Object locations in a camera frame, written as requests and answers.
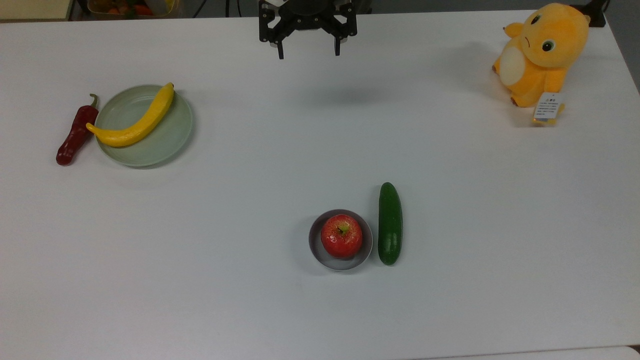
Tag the red chili pepper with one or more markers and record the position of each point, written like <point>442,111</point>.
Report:
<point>75,137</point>

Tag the yellow banana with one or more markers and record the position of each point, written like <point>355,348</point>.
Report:
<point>144,125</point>

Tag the beige cardboard box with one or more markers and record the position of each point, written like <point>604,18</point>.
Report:
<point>35,9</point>

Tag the red apple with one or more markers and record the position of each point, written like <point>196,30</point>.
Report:
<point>341,237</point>

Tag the pale green plastic plate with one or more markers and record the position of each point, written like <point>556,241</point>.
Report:
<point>165,140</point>

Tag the yellow plush toy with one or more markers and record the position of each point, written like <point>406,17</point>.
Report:
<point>545,55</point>

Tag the black camera stand base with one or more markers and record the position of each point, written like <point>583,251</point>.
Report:
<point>597,17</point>

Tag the dark green cucumber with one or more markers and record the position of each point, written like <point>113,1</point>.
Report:
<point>390,225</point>

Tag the clear bin with toy food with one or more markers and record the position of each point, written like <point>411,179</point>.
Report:
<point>130,7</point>

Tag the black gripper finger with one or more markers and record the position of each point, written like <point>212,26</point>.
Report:
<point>280,50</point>
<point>337,47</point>

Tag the black linkage gripper body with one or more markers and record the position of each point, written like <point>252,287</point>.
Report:
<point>307,20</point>

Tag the white paper hang tag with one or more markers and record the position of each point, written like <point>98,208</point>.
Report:
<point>547,107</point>

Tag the small grey bowl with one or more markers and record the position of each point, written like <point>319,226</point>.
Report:
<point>318,256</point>

